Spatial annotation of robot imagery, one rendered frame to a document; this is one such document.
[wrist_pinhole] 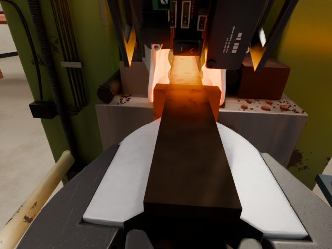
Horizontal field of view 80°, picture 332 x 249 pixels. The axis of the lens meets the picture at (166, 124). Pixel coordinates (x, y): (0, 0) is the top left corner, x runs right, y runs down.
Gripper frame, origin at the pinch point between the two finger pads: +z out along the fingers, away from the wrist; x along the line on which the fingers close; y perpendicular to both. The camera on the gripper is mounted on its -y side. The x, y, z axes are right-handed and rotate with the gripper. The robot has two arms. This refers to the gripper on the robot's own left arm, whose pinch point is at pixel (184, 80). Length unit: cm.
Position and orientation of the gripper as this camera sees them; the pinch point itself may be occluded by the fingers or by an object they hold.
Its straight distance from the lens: 21.9
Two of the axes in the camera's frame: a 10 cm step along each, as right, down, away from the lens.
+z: 0.2, 5.0, 8.6
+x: 10.0, 0.5, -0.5
